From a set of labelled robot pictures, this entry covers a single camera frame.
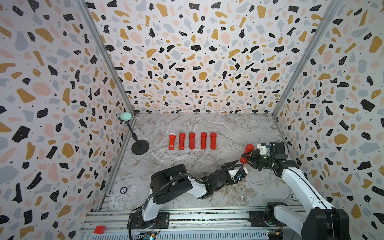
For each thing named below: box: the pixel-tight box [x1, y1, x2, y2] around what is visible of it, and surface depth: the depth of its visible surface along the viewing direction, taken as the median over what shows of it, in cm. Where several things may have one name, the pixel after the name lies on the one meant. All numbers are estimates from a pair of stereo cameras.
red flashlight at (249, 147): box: [240, 143, 255, 164], surface depth 85 cm
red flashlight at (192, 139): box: [189, 132, 196, 150], surface depth 105 cm
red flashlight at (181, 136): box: [178, 132, 186, 150], surface depth 105 cm
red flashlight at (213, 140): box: [210, 132, 217, 150], surface depth 105 cm
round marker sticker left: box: [119, 186, 128, 194], surface depth 85 cm
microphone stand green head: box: [118, 112, 150, 155], surface depth 101 cm
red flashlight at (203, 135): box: [200, 132, 208, 150], surface depth 105 cm
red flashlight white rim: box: [168, 133, 177, 151], surface depth 105 cm
